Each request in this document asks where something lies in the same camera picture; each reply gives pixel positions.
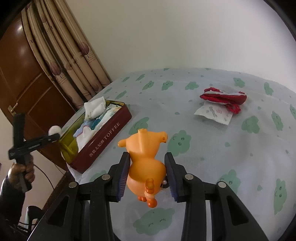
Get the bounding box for orange rubber toy animal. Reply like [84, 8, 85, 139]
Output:
[117, 128, 168, 208]

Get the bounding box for blue cloth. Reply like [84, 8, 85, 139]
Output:
[73, 118, 101, 138]

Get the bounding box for teal white plastic packet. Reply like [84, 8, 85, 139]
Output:
[91, 104, 121, 131]

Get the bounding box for red white cloth item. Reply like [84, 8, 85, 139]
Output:
[200, 87, 247, 114]

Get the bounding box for fluffy white sock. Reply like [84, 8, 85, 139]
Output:
[48, 126, 62, 136]

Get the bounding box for dark sleeved left forearm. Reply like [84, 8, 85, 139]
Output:
[0, 176, 28, 240]

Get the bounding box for person's left hand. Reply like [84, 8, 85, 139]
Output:
[8, 155, 35, 188]

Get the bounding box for gold red toffee tin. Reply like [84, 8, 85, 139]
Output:
[59, 100, 132, 173]

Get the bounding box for brown wooden door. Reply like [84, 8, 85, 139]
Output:
[0, 14, 77, 172]

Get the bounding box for small white wrapped packet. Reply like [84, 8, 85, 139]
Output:
[194, 101, 233, 126]

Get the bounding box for green cloud pattern tablecloth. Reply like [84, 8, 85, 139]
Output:
[71, 68, 295, 240]

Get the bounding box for beige patterned curtain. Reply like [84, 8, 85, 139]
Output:
[21, 1, 110, 109]

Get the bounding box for brass door handle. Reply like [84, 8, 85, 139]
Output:
[8, 102, 19, 115]

